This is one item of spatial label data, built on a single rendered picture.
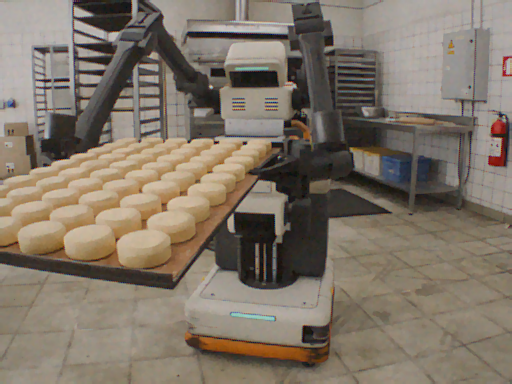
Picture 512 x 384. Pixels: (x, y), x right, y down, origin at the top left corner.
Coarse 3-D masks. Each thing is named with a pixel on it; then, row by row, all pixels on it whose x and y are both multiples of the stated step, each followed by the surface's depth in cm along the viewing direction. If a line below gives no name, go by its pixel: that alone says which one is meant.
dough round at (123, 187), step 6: (114, 180) 57; (120, 180) 57; (126, 180) 57; (132, 180) 57; (108, 186) 54; (114, 186) 54; (120, 186) 54; (126, 186) 54; (132, 186) 55; (120, 192) 53; (126, 192) 54; (132, 192) 55; (138, 192) 56; (120, 198) 54
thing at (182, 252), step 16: (256, 176) 66; (240, 192) 58; (224, 208) 51; (144, 224) 46; (208, 224) 46; (192, 240) 42; (48, 256) 38; (64, 256) 38; (112, 256) 38; (176, 256) 38; (192, 256) 38; (176, 272) 35
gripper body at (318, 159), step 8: (288, 144) 72; (304, 144) 68; (288, 152) 72; (312, 152) 72; (320, 152) 73; (312, 160) 70; (320, 160) 71; (328, 160) 72; (312, 168) 70; (320, 168) 71; (304, 176) 70; (312, 176) 71; (320, 176) 72; (328, 176) 73; (304, 184) 70; (296, 192) 72; (304, 192) 70
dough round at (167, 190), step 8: (152, 184) 55; (160, 184) 55; (168, 184) 55; (176, 184) 55; (144, 192) 53; (152, 192) 52; (160, 192) 52; (168, 192) 53; (176, 192) 54; (168, 200) 53
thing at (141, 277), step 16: (272, 144) 89; (208, 240) 41; (0, 256) 36; (16, 256) 36; (32, 256) 35; (64, 272) 35; (80, 272) 34; (96, 272) 34; (112, 272) 34; (128, 272) 33; (144, 272) 33; (160, 272) 33
